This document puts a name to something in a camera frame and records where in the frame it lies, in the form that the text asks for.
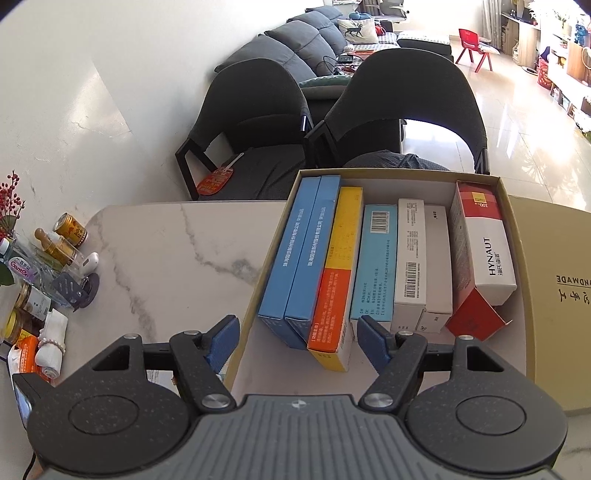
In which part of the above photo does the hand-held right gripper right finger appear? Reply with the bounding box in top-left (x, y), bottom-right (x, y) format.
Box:
top-left (357, 315), bottom-right (505, 411)

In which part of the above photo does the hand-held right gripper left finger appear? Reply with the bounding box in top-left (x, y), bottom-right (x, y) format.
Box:
top-left (90, 315), bottom-right (241, 413)

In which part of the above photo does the yellow orange medicine box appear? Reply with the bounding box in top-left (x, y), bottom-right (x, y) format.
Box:
top-left (306, 186), bottom-right (365, 373)

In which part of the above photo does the tan cardboard shoe box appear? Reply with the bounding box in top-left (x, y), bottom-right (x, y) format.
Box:
top-left (224, 168), bottom-right (540, 403)

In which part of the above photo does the white blue medicine box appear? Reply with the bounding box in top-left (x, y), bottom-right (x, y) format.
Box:
top-left (349, 204), bottom-right (399, 343)

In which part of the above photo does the small white box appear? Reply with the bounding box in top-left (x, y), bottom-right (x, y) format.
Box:
top-left (145, 368), bottom-right (182, 394)

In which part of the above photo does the white barcode medicine box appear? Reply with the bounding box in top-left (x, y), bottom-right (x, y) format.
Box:
top-left (390, 198), bottom-right (428, 333)

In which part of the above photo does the white grey medicine box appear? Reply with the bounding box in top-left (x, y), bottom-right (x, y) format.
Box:
top-left (414, 205), bottom-right (454, 335)

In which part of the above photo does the red white medicine box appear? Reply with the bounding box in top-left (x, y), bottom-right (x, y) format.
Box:
top-left (445, 180), bottom-right (519, 341)

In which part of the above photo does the tan shoe box lid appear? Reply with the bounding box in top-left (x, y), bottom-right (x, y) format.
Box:
top-left (507, 196), bottom-right (591, 418)

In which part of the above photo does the white marble desktop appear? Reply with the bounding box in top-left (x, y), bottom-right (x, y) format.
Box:
top-left (0, 200), bottom-right (591, 469)

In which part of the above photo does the small white device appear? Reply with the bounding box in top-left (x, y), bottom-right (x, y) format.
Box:
top-left (75, 251), bottom-right (101, 276)

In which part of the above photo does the orange hang tag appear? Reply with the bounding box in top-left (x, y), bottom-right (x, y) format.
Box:
top-left (196, 153), bottom-right (246, 195)

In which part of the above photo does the dark phone stand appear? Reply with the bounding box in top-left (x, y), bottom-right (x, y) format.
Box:
top-left (48, 271), bottom-right (101, 311)

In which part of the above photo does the rolled white cloth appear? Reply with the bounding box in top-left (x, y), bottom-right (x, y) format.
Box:
top-left (36, 308), bottom-right (70, 376)

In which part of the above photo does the grey checkered seat cushion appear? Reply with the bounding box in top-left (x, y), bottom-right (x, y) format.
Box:
top-left (343, 150), bottom-right (452, 172)

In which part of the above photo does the gold drink can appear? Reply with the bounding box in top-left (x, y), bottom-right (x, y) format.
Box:
top-left (53, 212), bottom-right (88, 245)

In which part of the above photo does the glass jar white label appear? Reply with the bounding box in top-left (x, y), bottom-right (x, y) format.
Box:
top-left (14, 282), bottom-right (52, 320)

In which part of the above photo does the orange white packet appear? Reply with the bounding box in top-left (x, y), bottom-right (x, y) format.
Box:
top-left (8, 335), bottom-right (41, 373)

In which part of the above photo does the amber glass jar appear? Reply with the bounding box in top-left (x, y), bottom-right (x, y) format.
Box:
top-left (0, 308), bottom-right (29, 346)

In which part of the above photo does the white purple tube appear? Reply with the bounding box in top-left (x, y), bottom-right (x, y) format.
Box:
top-left (9, 256), bottom-right (38, 283)

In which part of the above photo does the black fabric chair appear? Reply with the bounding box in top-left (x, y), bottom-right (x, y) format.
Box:
top-left (174, 58), bottom-right (314, 202)
top-left (304, 48), bottom-right (491, 176)

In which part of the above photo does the red berry branch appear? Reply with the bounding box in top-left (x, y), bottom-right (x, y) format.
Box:
top-left (0, 170), bottom-right (26, 232)

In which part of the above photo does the green cushion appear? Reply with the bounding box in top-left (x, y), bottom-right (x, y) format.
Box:
top-left (298, 74), bottom-right (355, 89)

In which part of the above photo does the grey sofa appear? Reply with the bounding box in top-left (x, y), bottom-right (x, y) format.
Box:
top-left (213, 4), bottom-right (453, 100)

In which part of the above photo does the deer print pillow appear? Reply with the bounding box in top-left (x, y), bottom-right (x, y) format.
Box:
top-left (336, 18), bottom-right (380, 45)

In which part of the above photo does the red child chair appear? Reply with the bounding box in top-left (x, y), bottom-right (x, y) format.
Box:
top-left (455, 28), bottom-right (496, 73)

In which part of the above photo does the red basket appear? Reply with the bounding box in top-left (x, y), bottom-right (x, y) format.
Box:
top-left (537, 58), bottom-right (555, 90)

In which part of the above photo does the white tv cabinet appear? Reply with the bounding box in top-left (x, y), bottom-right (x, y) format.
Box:
top-left (542, 46), bottom-right (591, 134)

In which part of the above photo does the brown wooden cabinet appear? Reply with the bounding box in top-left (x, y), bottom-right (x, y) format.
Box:
top-left (501, 9), bottom-right (541, 68)

